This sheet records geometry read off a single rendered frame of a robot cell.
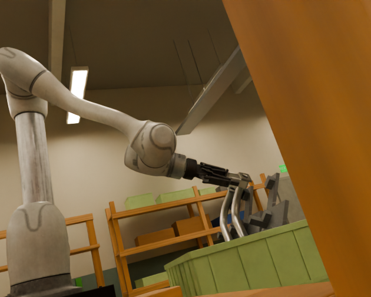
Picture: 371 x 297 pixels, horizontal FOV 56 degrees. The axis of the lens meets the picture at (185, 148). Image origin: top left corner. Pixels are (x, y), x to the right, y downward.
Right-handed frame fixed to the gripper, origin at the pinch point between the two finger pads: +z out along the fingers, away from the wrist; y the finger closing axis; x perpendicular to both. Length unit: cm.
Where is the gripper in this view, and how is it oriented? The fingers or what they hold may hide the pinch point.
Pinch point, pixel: (237, 180)
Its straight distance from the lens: 128.8
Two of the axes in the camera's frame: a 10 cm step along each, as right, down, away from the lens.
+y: -0.6, -3.7, 9.3
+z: 9.6, 2.3, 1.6
